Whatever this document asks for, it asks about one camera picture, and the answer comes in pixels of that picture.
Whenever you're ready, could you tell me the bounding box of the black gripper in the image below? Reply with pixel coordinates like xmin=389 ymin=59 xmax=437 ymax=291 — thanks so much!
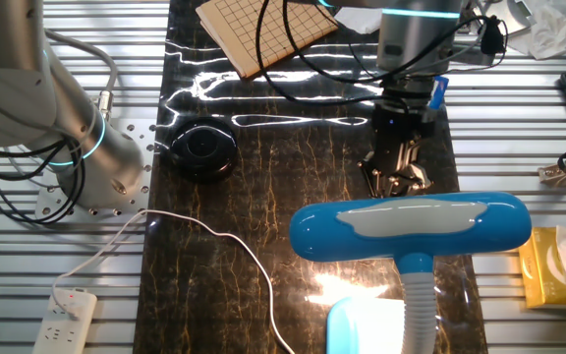
xmin=357 ymin=106 xmax=436 ymax=200

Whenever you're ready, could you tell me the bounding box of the blue desk lamp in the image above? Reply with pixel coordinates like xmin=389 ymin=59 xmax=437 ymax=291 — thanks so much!
xmin=290 ymin=191 xmax=534 ymax=354

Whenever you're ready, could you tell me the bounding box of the crumpled white paper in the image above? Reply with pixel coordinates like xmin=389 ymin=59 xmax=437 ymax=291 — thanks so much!
xmin=506 ymin=0 xmax=566 ymax=61

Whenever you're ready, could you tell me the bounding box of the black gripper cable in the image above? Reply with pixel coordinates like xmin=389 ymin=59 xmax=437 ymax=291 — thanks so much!
xmin=255 ymin=0 xmax=383 ymax=107

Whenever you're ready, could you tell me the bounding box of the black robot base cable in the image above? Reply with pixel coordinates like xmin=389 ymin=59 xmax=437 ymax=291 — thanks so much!
xmin=0 ymin=140 xmax=86 ymax=227
xmin=0 ymin=137 xmax=68 ymax=183

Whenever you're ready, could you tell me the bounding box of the silver metal plate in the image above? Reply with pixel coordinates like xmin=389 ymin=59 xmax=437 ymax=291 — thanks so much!
xmin=479 ymin=0 xmax=535 ymax=35

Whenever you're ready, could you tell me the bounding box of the white lamp power cord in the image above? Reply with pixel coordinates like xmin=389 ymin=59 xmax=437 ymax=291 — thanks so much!
xmin=51 ymin=209 xmax=297 ymax=354

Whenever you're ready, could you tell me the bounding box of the yellow tissue pack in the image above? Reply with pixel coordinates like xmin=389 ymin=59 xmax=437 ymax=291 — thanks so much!
xmin=517 ymin=225 xmax=566 ymax=310

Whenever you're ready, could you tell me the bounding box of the black camera cable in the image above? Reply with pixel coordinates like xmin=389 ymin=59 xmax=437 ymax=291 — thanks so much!
xmin=281 ymin=0 xmax=490 ymax=85

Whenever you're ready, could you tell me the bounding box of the white paper sheet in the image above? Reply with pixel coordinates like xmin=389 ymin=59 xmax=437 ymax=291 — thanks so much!
xmin=334 ymin=6 xmax=383 ymax=35

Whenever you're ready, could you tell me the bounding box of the grey cable with connector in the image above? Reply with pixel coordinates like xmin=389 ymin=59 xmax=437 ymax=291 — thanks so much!
xmin=44 ymin=29 xmax=120 ymax=122

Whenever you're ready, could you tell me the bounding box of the blue and white carton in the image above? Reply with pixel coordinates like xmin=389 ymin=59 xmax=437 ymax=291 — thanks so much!
xmin=427 ymin=75 xmax=450 ymax=110

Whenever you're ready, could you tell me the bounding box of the silver robot mounting plate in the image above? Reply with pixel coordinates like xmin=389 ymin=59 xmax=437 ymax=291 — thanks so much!
xmin=34 ymin=117 xmax=156 ymax=222

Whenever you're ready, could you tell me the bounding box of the black round dish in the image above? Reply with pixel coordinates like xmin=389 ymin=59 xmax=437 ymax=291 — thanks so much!
xmin=168 ymin=116 xmax=239 ymax=186

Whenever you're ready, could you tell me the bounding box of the white power strip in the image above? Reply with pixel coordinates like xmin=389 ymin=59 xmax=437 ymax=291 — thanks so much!
xmin=31 ymin=288 xmax=98 ymax=354

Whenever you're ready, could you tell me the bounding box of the wooden grid board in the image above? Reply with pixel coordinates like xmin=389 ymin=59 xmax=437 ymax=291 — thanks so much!
xmin=195 ymin=0 xmax=341 ymax=80

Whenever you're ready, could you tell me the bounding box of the dark marble pattern mat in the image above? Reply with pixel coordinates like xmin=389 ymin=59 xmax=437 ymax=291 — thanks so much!
xmin=133 ymin=0 xmax=488 ymax=354

